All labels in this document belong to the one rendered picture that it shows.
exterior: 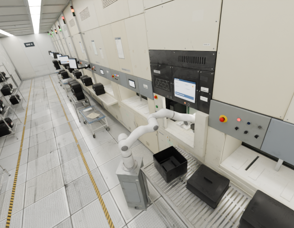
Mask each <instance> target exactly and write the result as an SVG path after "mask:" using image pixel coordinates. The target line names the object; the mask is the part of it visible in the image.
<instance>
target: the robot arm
mask: <svg viewBox="0 0 294 228"><path fill-rule="evenodd" d="M165 117H166V118H170V119H173V120H177V121H183V122H184V125H186V126H189V125H191V124H194V123H195V113H194V114H193V115H191V114H180V113H177V112H175V111H172V110H169V109H165V108H163V109H160V110H159V111H157V112H156V113H152V114H150V115H149V116H148V117H147V122H148V125H145V126H139V127H137V128H136V129H135V130H133V131H132V132H131V134H130V135H129V137H128V136H127V134H125V133H122V134H120V135H119V136H118V144H119V149H120V151H121V154H122V158H123V163H122V168H123V170H125V171H132V170H134V169H135V168H136V167H137V164H138V163H137V161H136V160H135V159H133V155H132V151H131V146H132V145H133V144H134V143H135V141H136V140H137V139H138V138H139V137H141V136H142V135H144V134H145V133H151V132H155V131H157V130H158V129H159V123H158V121H157V119H161V118H165Z"/></svg>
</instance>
